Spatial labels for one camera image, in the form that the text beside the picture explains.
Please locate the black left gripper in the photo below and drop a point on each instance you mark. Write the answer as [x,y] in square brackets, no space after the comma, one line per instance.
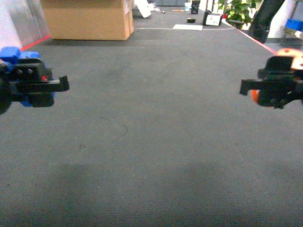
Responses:
[29,82]

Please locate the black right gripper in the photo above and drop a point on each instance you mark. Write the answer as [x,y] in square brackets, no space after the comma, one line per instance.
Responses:
[277,82]

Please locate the orange cylinder cap 4680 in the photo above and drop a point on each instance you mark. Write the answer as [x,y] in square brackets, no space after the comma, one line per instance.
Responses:
[297,62]

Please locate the blue block part with knob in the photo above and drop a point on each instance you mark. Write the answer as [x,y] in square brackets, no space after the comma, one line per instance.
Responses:
[16,61]

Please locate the black office chair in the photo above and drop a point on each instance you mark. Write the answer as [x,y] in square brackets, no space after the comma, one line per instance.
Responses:
[260,25]

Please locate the large cardboard box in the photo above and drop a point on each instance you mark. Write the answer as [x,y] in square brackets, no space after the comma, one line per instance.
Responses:
[105,20]

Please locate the green potted plant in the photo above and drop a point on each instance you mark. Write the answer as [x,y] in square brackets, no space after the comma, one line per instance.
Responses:
[239,13]

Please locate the black and white box device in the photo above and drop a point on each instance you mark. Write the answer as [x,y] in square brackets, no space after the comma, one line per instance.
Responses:
[212,19]

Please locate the small black box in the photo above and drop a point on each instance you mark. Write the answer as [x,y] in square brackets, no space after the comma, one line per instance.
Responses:
[191,20]

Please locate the white paper sheet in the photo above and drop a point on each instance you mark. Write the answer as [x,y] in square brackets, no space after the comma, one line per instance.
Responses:
[188,27]

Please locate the black upright device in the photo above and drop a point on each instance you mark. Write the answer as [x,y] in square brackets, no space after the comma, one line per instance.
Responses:
[195,6]

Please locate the white tilted board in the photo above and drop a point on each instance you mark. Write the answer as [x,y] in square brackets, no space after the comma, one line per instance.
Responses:
[143,7]

